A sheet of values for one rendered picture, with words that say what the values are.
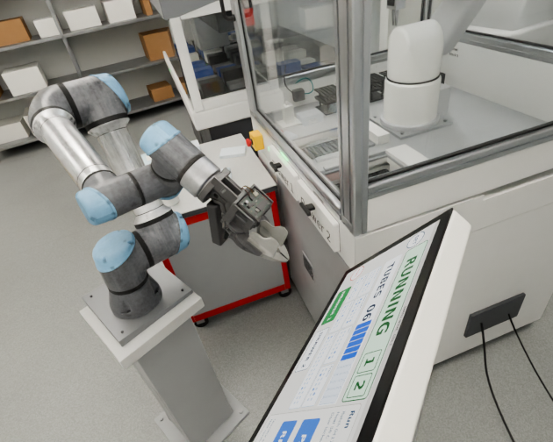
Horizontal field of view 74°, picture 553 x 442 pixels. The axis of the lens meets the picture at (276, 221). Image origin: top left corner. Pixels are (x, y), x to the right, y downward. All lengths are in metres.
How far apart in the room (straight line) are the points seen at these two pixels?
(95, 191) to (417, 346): 0.61
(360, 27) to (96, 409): 1.88
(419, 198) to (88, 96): 0.90
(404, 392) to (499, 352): 1.57
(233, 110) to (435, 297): 1.79
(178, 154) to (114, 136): 0.41
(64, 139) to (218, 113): 1.33
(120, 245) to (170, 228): 0.14
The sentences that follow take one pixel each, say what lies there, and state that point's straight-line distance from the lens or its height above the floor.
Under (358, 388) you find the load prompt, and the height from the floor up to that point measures 1.16.
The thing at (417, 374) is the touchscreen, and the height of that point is 1.18.
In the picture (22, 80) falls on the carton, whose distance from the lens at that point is 5.03.
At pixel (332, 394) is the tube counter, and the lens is 0.55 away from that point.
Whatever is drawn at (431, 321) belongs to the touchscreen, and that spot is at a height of 1.18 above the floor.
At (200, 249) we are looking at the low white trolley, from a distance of 1.71.
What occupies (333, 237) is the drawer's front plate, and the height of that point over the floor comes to 0.88.
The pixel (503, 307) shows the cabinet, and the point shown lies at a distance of 1.77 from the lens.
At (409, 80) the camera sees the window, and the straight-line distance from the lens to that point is 0.90.
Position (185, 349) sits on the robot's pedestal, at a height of 0.57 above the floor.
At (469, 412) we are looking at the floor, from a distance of 1.84.
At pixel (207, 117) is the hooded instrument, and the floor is 0.86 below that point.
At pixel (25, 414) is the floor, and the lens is 2.28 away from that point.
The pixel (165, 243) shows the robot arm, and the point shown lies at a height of 0.96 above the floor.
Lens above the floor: 1.60
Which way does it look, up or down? 37 degrees down
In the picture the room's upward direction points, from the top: 10 degrees counter-clockwise
